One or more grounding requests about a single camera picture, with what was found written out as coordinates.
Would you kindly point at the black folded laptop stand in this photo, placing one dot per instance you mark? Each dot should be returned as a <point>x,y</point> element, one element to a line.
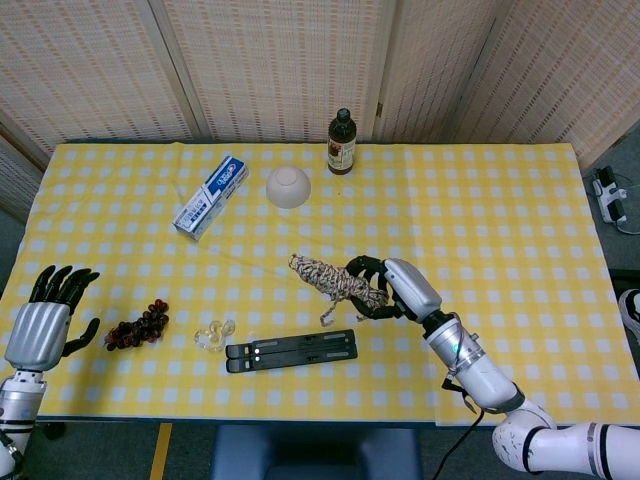
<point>292,352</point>

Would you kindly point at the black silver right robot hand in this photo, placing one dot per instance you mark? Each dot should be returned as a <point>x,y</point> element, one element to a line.
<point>415,290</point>

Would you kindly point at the white power strip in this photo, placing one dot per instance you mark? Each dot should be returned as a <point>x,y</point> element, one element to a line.
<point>609,197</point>

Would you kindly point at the blue white toothpaste box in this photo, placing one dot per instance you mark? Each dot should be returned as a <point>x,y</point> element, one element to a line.
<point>210,197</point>

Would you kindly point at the beige woven folding screen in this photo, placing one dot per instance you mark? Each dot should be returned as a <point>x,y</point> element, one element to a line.
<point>280,65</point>

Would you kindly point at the beige upturned bowl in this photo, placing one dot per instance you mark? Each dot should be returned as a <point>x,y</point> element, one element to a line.
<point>287,187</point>

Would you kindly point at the black white sneaker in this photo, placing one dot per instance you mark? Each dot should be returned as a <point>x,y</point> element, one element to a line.
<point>631,315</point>

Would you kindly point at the dark brown labelled bottle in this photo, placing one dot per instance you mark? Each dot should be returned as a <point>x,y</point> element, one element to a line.
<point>341,150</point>

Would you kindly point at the dark red grape bunch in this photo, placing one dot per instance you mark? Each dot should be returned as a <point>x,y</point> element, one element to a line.
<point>137,330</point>

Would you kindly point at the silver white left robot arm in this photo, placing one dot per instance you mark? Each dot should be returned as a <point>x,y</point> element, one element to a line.
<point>17,405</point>

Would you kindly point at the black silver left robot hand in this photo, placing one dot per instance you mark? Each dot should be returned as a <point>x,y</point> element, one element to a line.
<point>37,335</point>

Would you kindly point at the yellow white checkered tablecloth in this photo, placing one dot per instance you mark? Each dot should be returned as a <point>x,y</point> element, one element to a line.
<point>500,225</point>

